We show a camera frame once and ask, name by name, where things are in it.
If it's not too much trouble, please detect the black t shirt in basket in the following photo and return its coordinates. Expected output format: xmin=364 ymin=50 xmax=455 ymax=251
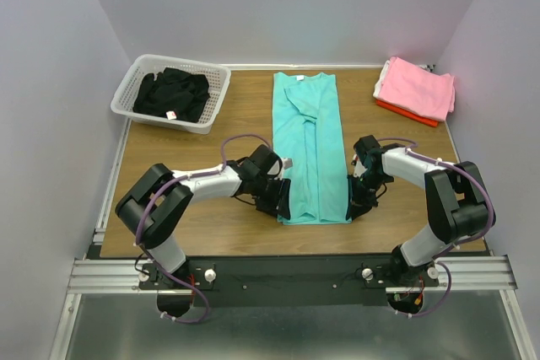
xmin=132 ymin=67 xmax=210 ymax=123

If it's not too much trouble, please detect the white plastic laundry basket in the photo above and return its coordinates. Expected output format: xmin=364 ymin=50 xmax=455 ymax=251
xmin=111 ymin=54 xmax=231 ymax=135

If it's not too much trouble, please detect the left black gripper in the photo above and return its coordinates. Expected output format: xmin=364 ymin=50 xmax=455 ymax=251
xmin=251 ymin=176 xmax=292 ymax=221

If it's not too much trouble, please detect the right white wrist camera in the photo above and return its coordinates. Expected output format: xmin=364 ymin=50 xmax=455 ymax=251
xmin=351 ymin=154 xmax=365 ymax=178

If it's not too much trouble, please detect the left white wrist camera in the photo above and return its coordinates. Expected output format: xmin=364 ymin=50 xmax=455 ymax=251
xmin=280 ymin=158 xmax=293 ymax=170

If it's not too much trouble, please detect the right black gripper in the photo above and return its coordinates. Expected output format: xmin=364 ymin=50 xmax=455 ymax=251
xmin=344 ymin=171 xmax=389 ymax=220

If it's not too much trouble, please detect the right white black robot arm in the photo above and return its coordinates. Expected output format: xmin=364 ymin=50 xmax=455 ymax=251
xmin=346 ymin=136 xmax=496 ymax=286

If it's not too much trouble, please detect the folded pink t shirt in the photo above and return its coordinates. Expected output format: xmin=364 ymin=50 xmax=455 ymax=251
xmin=373 ymin=56 xmax=456 ymax=122

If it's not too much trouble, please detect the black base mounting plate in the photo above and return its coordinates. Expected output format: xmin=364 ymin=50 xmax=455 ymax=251
xmin=139 ymin=254 xmax=439 ymax=312

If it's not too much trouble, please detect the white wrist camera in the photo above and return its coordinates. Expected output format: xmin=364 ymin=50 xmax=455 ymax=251
xmin=351 ymin=154 xmax=365 ymax=178
xmin=280 ymin=158 xmax=293 ymax=170

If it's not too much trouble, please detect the teal t shirt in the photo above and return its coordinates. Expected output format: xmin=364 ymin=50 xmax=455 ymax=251
xmin=273 ymin=73 xmax=349 ymax=225

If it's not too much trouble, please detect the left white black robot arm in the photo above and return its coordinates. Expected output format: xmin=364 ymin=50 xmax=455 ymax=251
xmin=115 ymin=144 xmax=293 ymax=288

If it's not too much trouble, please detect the folded orange t shirt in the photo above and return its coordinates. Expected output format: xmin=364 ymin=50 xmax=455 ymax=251
xmin=375 ymin=99 xmax=439 ymax=127

